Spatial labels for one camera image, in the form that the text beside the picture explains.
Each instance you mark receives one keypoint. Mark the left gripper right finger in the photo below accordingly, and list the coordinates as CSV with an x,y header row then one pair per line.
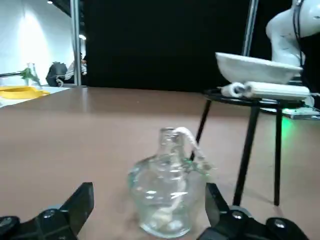
x,y
230,225

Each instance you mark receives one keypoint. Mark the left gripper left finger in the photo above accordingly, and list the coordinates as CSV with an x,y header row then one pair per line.
x,y
62,220

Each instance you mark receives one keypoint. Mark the clear glass alcohol lamp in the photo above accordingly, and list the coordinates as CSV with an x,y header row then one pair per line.
x,y
162,190

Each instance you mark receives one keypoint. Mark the white ceramic crucible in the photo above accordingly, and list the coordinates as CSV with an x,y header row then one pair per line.
x,y
255,70

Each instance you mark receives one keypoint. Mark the white desk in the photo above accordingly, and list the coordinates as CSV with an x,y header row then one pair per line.
x,y
25,102

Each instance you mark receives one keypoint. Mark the black backpack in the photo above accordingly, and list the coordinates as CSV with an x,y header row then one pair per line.
x,y
57,73

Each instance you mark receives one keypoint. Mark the person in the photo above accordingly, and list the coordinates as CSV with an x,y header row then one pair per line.
x,y
70,72

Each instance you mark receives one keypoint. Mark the clear glass vase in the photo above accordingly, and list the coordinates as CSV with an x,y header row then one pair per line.
x,y
31,75

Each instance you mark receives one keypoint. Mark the aluminium frame post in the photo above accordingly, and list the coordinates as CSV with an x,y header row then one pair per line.
x,y
75,42
250,27

